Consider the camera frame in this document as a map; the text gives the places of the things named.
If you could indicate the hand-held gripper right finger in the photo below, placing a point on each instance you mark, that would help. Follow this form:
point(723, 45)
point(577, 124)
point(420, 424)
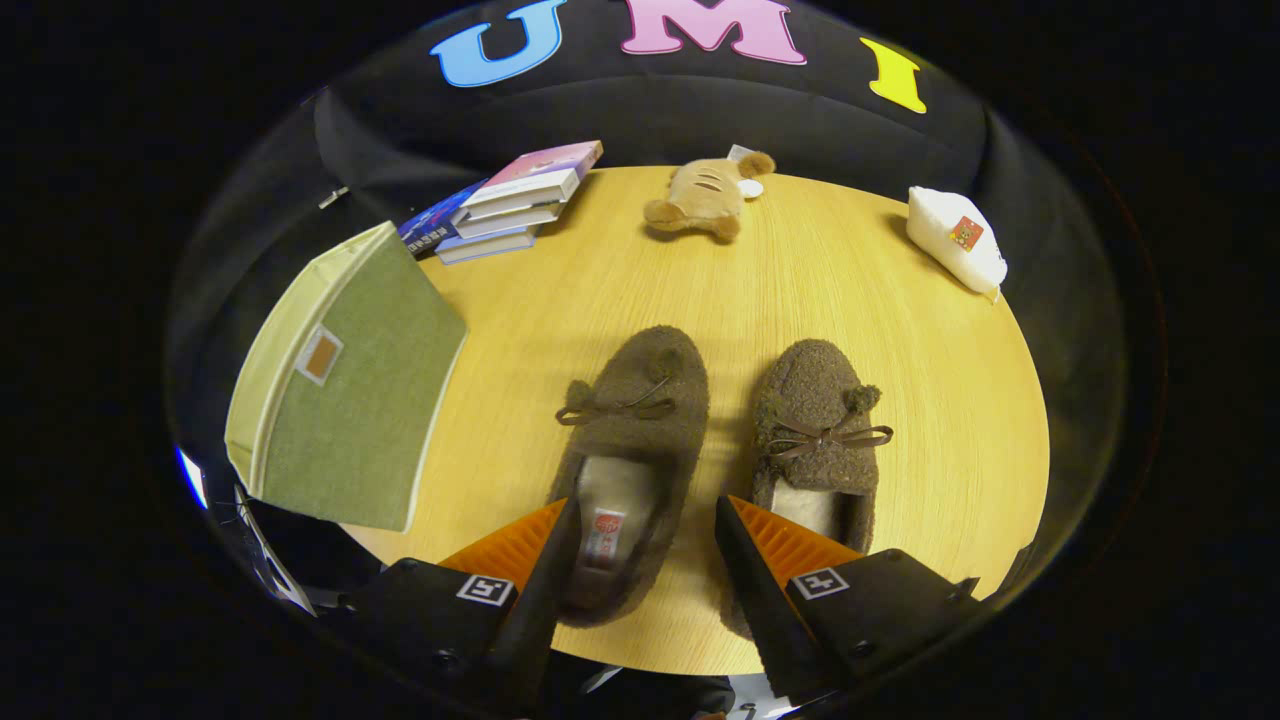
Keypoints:
point(770, 620)

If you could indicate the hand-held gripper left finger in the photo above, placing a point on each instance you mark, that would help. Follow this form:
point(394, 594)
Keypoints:
point(535, 620)

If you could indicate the brown fluffy shoe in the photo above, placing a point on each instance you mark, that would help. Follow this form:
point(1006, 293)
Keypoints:
point(640, 400)
point(815, 390)

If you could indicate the green fabric storage box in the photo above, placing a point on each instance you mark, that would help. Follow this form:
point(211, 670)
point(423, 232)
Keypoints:
point(350, 430)

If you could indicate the white-edged book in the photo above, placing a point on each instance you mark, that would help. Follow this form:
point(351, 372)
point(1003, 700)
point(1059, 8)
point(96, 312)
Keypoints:
point(490, 247)
point(510, 222)

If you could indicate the blue-covered book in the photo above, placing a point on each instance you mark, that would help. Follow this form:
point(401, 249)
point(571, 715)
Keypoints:
point(430, 225)

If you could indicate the tan plush toy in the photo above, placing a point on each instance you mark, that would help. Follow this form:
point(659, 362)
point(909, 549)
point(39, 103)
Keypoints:
point(700, 195)

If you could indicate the white plush pouch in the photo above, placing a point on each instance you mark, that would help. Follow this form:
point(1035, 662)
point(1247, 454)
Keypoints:
point(940, 215)

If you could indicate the pink-covered book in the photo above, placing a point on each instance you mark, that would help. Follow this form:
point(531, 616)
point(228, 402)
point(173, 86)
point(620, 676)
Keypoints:
point(540, 165)

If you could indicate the silver cloth clip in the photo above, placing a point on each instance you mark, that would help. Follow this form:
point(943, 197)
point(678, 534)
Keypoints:
point(333, 197)

